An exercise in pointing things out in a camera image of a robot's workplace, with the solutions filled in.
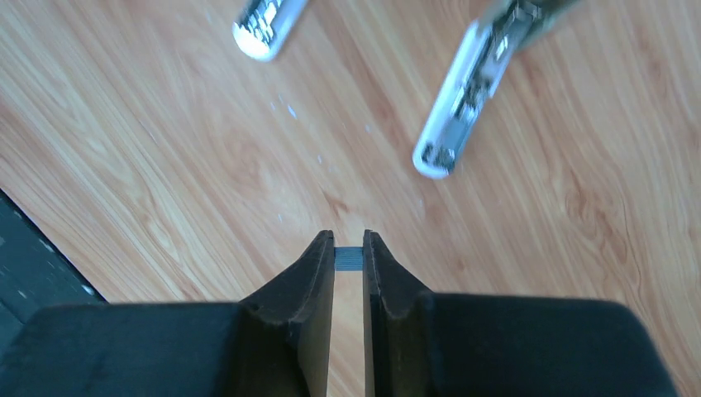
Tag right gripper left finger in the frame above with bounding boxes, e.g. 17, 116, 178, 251
1, 231, 335, 396

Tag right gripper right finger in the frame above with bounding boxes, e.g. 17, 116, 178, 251
362, 231, 677, 396

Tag white stapler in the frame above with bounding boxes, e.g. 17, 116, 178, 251
231, 0, 308, 62

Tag grey green stapler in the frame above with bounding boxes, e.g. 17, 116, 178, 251
412, 0, 576, 179

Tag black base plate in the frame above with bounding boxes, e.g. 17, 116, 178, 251
1, 192, 106, 352

